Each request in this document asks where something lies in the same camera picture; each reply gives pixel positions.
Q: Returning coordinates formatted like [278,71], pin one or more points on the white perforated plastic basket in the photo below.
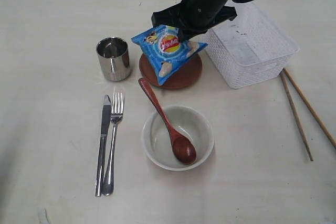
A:
[249,49]

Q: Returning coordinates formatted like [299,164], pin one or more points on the blue chips bag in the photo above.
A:
[164,51]

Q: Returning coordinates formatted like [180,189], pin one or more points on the silver table knife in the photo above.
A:
[105,122]

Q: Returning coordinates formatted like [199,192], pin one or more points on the white speckled ceramic bowl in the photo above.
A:
[189,122]

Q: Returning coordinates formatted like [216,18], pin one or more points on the brown wooden plate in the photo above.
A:
[186,76]

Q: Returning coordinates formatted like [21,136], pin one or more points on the wooden chopstick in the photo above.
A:
[310,108]
[296,116]

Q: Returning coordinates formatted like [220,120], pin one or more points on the dark red wooden spoon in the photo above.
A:
[182,148]

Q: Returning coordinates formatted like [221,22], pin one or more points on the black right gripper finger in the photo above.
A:
[169,16]
[226,13]

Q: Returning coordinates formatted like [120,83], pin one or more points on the silver metal fork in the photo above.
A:
[116,116]

